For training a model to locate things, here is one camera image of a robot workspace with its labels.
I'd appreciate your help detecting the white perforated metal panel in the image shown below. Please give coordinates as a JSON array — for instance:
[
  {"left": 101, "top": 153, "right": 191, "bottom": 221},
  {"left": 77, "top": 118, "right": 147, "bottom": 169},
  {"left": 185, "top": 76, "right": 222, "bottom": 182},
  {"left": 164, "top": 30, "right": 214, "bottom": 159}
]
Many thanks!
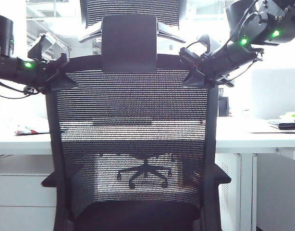
[{"left": 216, "top": 153, "right": 241, "bottom": 231}]

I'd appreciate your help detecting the white metal desk leg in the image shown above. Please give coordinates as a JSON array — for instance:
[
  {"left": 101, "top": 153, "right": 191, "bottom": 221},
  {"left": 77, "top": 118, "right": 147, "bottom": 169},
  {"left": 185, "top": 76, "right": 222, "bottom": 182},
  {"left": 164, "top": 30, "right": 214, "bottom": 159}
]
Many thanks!
[{"left": 238, "top": 153, "right": 258, "bottom": 231}]

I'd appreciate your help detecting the white desk underframe beam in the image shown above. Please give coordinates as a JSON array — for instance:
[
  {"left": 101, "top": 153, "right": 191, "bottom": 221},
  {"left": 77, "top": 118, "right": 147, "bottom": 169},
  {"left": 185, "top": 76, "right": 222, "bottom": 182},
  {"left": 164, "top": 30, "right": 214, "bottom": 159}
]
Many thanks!
[{"left": 274, "top": 146, "right": 295, "bottom": 161}]

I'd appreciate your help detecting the black mesh chair behind desk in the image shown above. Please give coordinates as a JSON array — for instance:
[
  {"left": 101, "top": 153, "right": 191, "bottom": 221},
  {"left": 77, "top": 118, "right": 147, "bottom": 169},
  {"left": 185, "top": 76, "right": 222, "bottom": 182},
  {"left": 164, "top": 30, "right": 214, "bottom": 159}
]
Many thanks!
[{"left": 78, "top": 0, "right": 187, "bottom": 44}]

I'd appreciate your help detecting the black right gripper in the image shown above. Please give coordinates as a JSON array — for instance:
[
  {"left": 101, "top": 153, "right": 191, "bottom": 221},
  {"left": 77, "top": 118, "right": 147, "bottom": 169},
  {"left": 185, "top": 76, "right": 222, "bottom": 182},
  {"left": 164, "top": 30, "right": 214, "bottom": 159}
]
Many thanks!
[{"left": 180, "top": 47, "right": 217, "bottom": 88}]

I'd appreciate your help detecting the black mesh office chair with headrest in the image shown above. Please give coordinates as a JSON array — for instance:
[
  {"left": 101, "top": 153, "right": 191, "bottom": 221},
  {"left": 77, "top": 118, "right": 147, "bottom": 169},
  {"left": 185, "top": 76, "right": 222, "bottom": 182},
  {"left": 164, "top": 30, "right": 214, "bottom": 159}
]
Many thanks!
[{"left": 41, "top": 15, "right": 232, "bottom": 231}]

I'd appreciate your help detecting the white plastic bag red print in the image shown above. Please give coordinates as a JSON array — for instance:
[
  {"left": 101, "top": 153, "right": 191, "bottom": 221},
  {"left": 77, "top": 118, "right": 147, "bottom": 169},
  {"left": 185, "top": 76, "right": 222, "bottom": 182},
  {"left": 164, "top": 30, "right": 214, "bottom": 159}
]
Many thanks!
[{"left": 8, "top": 117, "right": 51, "bottom": 136}]

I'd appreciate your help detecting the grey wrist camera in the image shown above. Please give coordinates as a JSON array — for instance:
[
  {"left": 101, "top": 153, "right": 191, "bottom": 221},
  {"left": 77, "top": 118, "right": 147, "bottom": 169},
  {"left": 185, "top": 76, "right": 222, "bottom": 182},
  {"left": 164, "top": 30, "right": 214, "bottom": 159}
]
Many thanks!
[
  {"left": 28, "top": 33, "right": 57, "bottom": 60},
  {"left": 196, "top": 33, "right": 218, "bottom": 54}
]

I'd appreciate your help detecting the white three-drawer pedestal cabinet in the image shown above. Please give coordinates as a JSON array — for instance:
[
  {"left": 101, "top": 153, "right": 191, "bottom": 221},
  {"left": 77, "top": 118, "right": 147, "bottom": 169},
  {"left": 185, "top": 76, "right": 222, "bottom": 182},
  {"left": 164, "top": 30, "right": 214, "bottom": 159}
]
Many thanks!
[{"left": 0, "top": 174, "right": 57, "bottom": 231}]

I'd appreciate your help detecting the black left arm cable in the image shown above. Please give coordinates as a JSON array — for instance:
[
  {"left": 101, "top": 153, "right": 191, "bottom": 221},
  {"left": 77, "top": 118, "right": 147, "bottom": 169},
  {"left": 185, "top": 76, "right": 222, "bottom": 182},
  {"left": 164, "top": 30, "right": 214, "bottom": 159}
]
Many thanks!
[{"left": 0, "top": 78, "right": 40, "bottom": 100}]

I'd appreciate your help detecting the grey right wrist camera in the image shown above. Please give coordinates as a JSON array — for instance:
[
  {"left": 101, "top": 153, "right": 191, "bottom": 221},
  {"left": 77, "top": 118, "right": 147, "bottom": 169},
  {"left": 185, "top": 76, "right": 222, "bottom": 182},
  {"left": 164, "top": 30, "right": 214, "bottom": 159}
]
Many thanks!
[{"left": 196, "top": 33, "right": 218, "bottom": 54}]

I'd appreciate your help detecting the black box device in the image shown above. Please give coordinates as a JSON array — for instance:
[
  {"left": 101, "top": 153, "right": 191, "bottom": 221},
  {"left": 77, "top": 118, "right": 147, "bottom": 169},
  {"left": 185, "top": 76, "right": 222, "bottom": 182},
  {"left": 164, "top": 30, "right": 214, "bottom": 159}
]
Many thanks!
[{"left": 218, "top": 87, "right": 232, "bottom": 116}]

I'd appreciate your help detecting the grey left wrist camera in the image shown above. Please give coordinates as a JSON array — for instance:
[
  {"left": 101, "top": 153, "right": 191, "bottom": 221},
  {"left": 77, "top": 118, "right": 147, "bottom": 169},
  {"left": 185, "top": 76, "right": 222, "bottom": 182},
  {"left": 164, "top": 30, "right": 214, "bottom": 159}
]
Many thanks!
[{"left": 28, "top": 33, "right": 57, "bottom": 60}]

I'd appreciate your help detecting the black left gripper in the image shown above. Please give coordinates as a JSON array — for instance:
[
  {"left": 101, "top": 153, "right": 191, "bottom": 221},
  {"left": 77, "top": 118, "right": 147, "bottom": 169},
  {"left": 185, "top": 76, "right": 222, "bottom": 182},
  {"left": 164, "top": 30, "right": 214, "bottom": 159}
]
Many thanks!
[{"left": 38, "top": 52, "right": 79, "bottom": 94}]

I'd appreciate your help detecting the green yellow soft item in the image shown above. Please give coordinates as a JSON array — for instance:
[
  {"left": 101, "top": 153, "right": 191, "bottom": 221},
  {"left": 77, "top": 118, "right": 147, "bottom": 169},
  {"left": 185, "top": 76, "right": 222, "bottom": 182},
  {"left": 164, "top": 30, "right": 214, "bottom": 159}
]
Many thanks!
[{"left": 279, "top": 111, "right": 295, "bottom": 121}]

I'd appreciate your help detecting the black notebook on desk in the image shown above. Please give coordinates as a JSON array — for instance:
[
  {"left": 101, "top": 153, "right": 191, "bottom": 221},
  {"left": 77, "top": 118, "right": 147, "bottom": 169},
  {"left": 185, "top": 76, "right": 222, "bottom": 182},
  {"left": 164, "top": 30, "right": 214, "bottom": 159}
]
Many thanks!
[{"left": 268, "top": 119, "right": 295, "bottom": 131}]

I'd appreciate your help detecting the light grey desk partition screen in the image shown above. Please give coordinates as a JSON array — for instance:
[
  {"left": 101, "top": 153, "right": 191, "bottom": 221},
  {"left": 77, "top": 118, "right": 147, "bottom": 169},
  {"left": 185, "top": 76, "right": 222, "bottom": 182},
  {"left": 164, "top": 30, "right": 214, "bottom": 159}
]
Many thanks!
[{"left": 251, "top": 68, "right": 295, "bottom": 120}]

